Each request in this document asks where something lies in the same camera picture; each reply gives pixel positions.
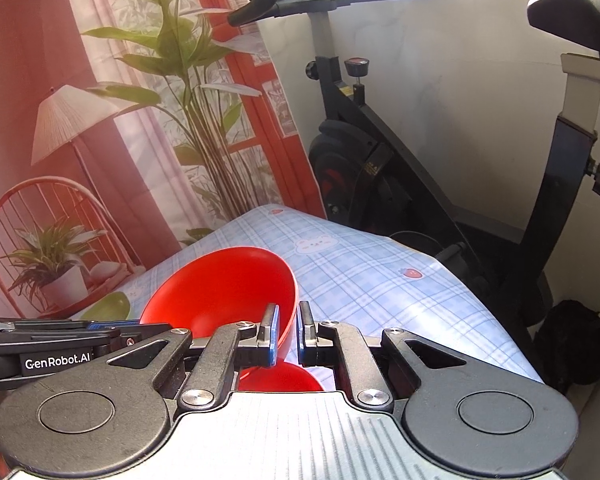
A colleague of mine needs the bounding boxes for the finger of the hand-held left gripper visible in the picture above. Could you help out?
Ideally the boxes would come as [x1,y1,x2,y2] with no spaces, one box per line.
[86,320,175,350]

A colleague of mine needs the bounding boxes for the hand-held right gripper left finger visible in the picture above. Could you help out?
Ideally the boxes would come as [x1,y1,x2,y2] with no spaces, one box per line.
[107,303,281,413]

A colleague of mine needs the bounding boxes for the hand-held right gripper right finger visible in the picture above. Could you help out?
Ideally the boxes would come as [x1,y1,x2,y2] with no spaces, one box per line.
[298,301,468,411]

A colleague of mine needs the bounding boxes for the green plastic bowl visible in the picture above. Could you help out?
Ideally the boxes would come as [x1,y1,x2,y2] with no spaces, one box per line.
[82,291,132,322]

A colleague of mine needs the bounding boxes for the red plastic bowl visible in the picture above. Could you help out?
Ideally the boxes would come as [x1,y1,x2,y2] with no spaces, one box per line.
[237,362,326,394]
[139,246,300,362]

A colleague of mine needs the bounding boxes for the blue plaid tablecloth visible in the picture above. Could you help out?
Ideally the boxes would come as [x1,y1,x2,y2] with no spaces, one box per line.
[69,203,546,394]

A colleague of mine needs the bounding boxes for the black exercise bike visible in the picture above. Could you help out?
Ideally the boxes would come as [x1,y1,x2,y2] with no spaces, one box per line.
[227,0,600,352]

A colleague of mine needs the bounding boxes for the black bag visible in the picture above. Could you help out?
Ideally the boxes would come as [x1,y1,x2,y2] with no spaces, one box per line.
[532,299,600,387]

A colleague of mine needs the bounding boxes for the printed wall cloth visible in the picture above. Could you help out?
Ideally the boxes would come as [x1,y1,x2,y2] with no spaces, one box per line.
[0,0,327,319]

